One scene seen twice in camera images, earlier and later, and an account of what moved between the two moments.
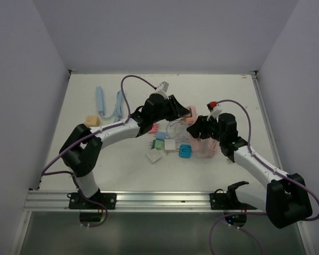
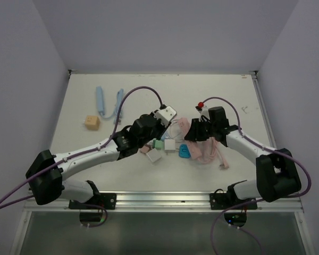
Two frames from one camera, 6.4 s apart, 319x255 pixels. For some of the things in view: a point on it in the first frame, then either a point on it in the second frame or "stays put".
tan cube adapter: (193, 115) to (144, 150)
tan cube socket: (92, 121) stays put
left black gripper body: (164, 113) to (158, 130)
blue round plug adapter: (185, 151) stays put
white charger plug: (153, 155) stays put
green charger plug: (157, 144) stays put
